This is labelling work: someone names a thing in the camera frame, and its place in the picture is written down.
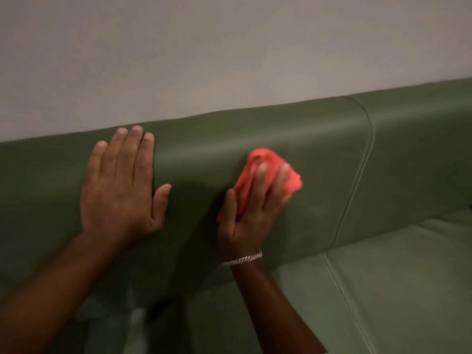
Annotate silver chain bracelet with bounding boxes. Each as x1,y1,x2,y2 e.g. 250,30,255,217
221,251,263,268

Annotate person's right hand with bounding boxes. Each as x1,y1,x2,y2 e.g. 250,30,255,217
218,162,292,263

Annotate person's left hand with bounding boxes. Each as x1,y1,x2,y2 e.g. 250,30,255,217
80,125,172,246

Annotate red cleaning cloth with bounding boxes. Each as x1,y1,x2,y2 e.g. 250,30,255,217
216,148,303,223

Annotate person's left forearm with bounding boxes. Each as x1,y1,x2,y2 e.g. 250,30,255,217
0,232,128,354

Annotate green leather sofa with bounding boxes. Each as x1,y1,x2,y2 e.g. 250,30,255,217
0,78,472,354

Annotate person's right forearm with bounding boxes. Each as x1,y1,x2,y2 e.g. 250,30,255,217
230,254,329,354

